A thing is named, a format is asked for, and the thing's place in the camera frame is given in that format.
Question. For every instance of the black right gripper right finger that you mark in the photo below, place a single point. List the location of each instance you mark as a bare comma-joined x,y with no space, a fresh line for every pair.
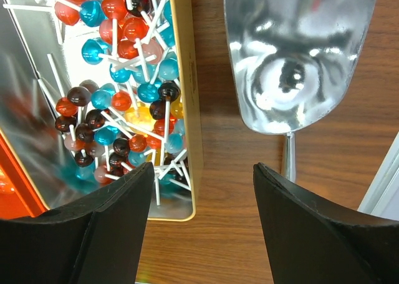
310,239

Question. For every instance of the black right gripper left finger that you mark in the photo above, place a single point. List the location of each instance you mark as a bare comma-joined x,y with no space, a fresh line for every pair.
95,239

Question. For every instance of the orange tin of lollipops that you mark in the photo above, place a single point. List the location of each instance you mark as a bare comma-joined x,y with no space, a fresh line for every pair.
19,196

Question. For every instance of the gold tin of lollipops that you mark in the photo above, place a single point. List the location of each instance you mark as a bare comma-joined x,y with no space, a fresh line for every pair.
91,89

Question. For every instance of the aluminium frame rail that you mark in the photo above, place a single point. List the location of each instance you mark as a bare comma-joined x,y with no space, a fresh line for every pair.
381,198

